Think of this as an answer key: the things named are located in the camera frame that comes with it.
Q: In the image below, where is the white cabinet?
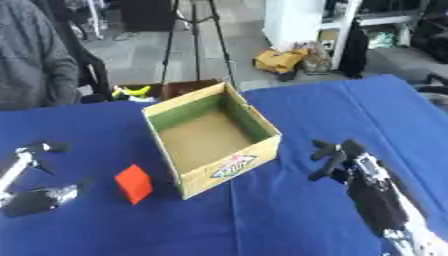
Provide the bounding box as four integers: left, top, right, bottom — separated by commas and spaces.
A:
260, 0, 364, 70

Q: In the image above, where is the person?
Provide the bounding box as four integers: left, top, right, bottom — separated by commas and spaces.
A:
0, 0, 83, 111

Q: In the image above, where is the black hanging cloth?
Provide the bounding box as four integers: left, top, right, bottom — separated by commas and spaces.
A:
337, 25, 371, 80

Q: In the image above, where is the black cabinet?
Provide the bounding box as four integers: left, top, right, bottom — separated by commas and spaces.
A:
112, 0, 179, 33

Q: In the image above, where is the yellow bag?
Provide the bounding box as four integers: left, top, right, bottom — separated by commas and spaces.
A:
252, 48, 312, 75

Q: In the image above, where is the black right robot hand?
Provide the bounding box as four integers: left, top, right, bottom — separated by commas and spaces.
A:
306, 138, 413, 238

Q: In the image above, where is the black tripod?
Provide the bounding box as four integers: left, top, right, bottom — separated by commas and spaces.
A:
159, 0, 240, 89

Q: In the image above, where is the red block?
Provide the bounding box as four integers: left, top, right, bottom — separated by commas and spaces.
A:
112, 163, 156, 206

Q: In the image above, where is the brown cardboard box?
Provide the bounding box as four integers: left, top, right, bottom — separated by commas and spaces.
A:
113, 78, 224, 103

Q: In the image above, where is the yellow-green toy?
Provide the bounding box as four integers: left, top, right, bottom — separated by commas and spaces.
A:
110, 84, 154, 100

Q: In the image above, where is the tan cardboard box green inside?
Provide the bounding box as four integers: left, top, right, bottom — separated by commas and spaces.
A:
140, 81, 284, 201

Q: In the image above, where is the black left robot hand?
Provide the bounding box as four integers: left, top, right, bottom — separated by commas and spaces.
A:
0, 140, 81, 219

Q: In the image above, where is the black chair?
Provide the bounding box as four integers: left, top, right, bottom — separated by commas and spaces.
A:
35, 0, 114, 103

